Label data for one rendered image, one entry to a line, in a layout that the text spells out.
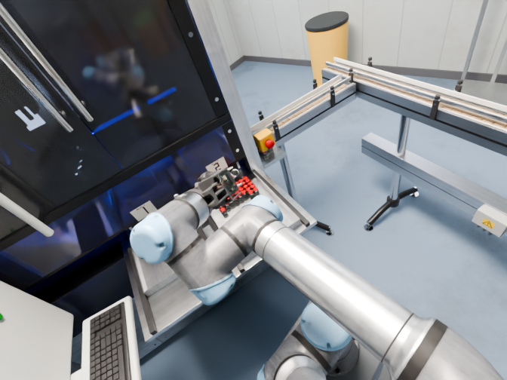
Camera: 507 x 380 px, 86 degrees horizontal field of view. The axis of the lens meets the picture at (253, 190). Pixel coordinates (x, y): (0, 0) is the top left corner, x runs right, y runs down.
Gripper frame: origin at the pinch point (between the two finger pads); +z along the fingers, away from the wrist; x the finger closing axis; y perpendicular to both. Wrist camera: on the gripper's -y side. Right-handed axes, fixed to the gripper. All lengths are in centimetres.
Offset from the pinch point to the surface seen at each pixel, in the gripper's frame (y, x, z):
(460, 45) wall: 124, -15, 269
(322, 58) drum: 13, 41, 260
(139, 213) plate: -50, 2, 10
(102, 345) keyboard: -66, -31, -20
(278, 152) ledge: -6, -6, 61
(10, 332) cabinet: -71, -9, -34
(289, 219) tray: -1.4, -27.3, 25.9
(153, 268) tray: -51, -19, 2
